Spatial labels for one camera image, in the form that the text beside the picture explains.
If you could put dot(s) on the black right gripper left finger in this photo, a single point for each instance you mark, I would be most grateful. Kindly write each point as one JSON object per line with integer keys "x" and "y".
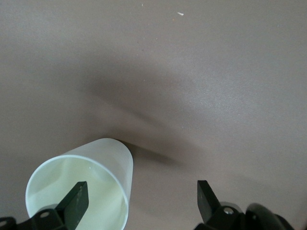
{"x": 72, "y": 206}

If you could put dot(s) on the small white scrap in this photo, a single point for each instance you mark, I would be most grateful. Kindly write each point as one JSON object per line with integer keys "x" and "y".
{"x": 180, "y": 14}

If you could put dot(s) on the white plastic cup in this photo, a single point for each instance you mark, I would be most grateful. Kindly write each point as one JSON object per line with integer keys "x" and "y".
{"x": 96, "y": 167}

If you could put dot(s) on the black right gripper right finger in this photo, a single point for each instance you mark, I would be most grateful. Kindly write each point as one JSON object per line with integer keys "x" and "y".
{"x": 208, "y": 203}

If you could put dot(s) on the brown table cover mat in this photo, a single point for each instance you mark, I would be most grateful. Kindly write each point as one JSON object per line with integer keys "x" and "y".
{"x": 153, "y": 72}

